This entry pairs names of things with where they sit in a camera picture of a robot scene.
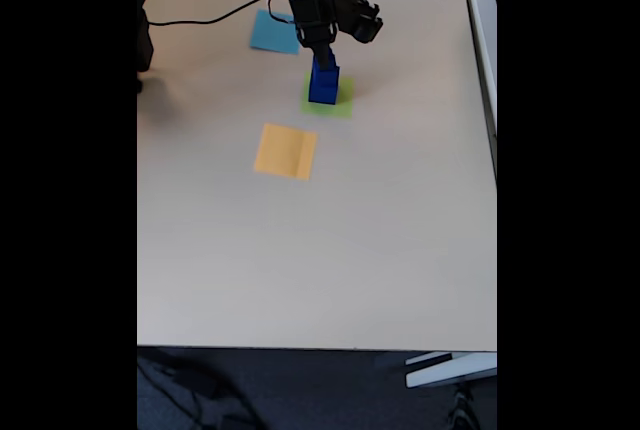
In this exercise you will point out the small blue cube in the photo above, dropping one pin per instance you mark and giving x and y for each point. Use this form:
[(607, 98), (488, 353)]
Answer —
[(334, 62)]

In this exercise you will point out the medium blue cube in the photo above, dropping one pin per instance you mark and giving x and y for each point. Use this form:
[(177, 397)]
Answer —
[(320, 77)]

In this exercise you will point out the large blue cube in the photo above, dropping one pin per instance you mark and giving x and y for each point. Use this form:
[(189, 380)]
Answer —
[(322, 94)]

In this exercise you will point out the blue paper square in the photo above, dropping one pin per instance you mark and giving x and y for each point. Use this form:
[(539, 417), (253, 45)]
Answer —
[(270, 35)]

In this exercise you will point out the green paper square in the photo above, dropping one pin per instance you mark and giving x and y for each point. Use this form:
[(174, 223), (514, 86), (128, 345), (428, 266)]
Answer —
[(345, 105)]

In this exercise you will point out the orange paper square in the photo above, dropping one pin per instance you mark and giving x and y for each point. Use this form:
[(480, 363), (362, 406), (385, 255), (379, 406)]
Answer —
[(280, 152)]

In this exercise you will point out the white neighbouring desk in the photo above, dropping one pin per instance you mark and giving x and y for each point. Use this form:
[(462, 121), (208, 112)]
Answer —
[(487, 50)]

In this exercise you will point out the white table foot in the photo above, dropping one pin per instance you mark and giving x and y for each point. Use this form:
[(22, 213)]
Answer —
[(450, 370)]

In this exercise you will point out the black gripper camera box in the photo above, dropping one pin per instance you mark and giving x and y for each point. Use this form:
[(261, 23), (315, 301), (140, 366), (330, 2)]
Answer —
[(362, 20)]

